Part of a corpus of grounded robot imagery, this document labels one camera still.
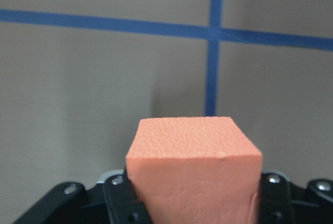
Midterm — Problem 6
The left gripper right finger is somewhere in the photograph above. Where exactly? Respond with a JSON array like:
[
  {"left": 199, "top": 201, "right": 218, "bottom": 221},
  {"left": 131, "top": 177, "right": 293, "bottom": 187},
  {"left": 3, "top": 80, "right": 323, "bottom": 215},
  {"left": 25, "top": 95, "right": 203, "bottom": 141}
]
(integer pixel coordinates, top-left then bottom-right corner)
[{"left": 256, "top": 172, "right": 332, "bottom": 224}]

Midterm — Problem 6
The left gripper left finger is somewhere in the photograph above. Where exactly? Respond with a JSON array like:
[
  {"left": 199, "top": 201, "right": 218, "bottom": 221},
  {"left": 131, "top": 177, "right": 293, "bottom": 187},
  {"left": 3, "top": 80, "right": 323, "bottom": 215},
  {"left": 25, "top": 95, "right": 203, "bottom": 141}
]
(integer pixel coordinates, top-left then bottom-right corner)
[{"left": 15, "top": 169, "right": 151, "bottom": 223}]

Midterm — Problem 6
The orange foam cube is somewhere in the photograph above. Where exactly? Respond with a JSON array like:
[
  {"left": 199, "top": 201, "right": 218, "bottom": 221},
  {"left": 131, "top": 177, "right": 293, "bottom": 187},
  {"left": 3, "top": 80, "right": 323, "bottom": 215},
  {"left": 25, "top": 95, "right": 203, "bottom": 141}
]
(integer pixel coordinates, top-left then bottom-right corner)
[{"left": 126, "top": 117, "right": 262, "bottom": 223}]

